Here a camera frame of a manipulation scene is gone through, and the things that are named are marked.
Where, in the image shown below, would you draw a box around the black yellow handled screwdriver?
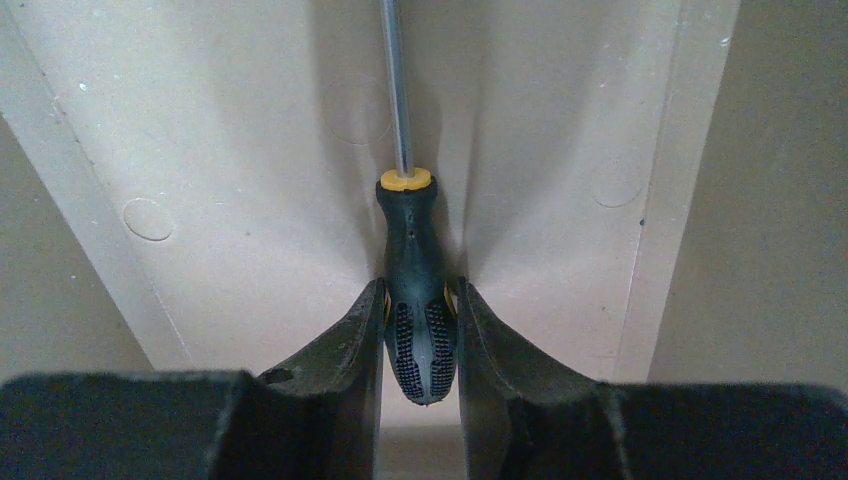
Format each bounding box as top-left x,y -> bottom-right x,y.
376,1 -> 457,406

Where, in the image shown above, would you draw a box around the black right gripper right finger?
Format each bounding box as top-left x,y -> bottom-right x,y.
458,279 -> 847,479

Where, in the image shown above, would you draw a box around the tan plastic toolbox bin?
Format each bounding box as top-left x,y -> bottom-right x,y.
1,1 -> 847,479

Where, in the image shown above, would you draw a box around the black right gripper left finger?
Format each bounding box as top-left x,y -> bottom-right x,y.
1,280 -> 385,479

